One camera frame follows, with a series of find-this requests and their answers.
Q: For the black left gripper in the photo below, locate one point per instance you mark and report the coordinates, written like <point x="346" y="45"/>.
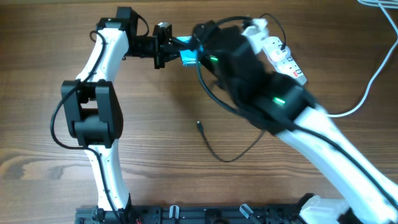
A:
<point x="160" y="40"/>

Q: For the Galaxy smartphone teal screen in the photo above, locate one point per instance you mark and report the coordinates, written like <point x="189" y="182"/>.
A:
<point x="188" y="57"/>

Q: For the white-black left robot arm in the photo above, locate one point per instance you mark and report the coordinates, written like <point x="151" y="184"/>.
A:
<point x="93" y="113"/>

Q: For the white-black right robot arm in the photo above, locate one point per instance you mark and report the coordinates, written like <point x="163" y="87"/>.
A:
<point x="281" y="106"/>

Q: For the white USB charger plug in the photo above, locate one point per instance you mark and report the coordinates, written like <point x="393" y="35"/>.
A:
<point x="277" y="54"/>

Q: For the white power strip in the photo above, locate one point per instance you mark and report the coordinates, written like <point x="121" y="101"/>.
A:
<point x="287" y="66"/>

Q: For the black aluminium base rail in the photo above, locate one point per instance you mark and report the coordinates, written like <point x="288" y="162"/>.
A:
<point x="245" y="213"/>

